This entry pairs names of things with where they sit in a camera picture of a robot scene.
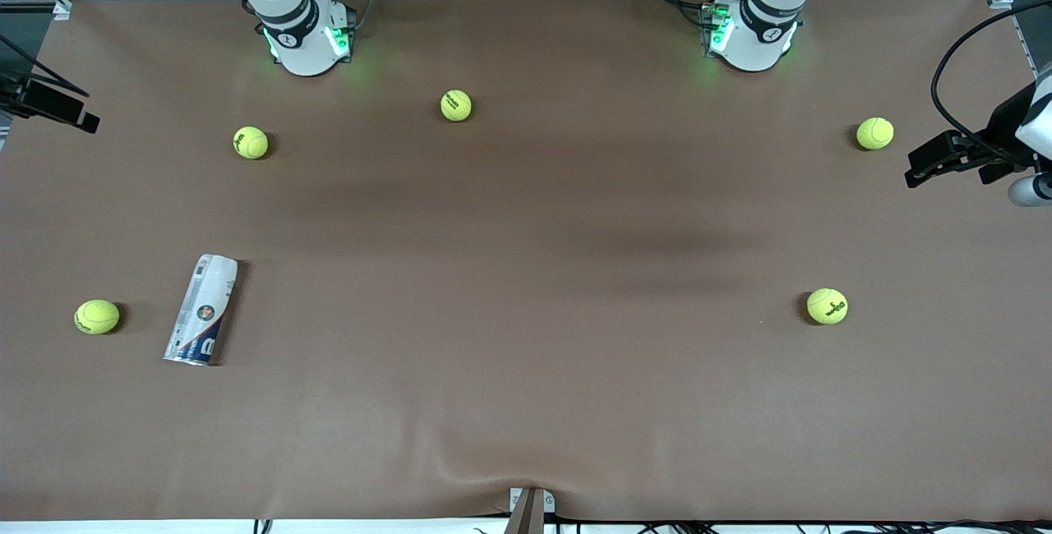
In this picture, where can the white blue tennis ball can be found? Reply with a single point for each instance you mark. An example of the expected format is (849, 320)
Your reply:
(201, 312)

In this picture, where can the metal table clamp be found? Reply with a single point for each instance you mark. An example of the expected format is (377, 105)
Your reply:
(531, 509)

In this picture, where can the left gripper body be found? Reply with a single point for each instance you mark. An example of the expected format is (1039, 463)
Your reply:
(1004, 125)

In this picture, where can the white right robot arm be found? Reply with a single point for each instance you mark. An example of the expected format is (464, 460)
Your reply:
(300, 41)

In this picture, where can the yellow tennis ball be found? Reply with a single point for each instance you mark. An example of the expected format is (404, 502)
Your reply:
(827, 306)
(875, 133)
(251, 142)
(97, 316)
(456, 105)

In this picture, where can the brown table mat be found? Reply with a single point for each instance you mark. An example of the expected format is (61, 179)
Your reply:
(526, 312)

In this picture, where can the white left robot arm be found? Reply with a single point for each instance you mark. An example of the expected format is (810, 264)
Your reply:
(760, 41)

